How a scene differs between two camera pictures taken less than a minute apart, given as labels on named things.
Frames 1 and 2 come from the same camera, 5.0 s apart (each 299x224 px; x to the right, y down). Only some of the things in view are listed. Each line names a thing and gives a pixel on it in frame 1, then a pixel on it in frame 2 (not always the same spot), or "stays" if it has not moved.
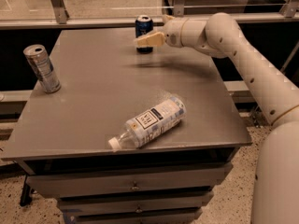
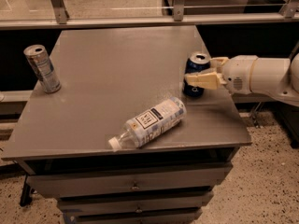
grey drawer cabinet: (62, 140) stays
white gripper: (174, 32) to (237, 73)
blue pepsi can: (144, 26) to (197, 62)
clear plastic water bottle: (141, 129) stays
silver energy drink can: (43, 67) stays
